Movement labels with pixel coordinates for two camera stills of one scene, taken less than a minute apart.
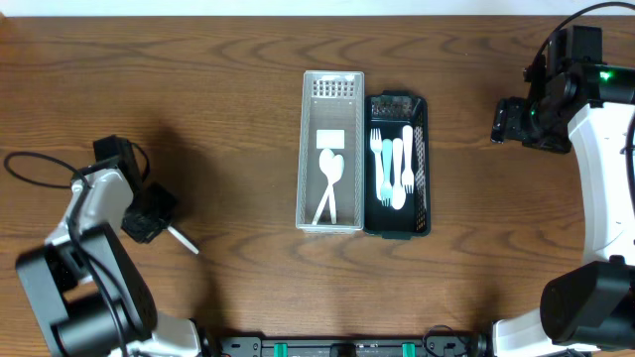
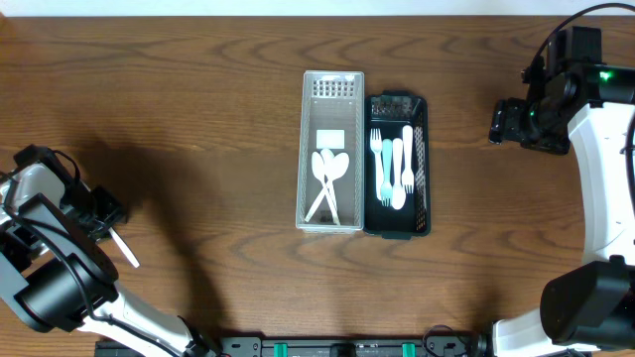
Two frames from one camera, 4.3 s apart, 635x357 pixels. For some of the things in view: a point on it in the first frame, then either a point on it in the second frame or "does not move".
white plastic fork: [376, 146] does not move
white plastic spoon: [185, 242] -> [318, 171]
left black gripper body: [150, 218] -> [106, 216]
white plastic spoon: [398, 195] does not move
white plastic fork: [386, 188] does not move
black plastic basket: [390, 111] does not move
